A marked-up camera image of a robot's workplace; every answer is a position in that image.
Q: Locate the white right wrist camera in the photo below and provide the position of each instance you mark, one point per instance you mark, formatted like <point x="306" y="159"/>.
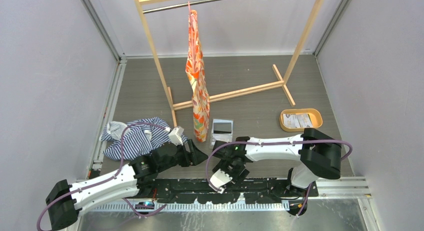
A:
<point x="218" y="180"/>

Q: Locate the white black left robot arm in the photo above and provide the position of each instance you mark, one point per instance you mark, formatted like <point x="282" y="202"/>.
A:
<point x="67" y="202"/>

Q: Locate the lower silver VIP card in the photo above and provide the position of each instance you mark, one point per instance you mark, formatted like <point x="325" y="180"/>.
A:
<point x="304" y="120"/>

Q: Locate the tan oval tray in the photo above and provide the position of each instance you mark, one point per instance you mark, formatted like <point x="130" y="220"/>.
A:
<point x="314" y="115"/>

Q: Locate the blue white striped shirt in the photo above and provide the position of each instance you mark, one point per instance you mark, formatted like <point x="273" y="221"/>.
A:
<point x="135" y="138"/>

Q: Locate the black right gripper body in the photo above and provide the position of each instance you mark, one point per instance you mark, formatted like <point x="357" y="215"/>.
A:
<point x="237" y="172"/>

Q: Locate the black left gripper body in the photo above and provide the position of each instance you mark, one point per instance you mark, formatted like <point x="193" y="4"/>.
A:
<point x="179" y="158"/>

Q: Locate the orange floral garment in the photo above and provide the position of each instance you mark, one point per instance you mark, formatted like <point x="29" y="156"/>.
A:
<point x="195" y="71"/>

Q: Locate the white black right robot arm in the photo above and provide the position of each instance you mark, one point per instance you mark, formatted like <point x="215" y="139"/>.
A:
<point x="319" y="155"/>

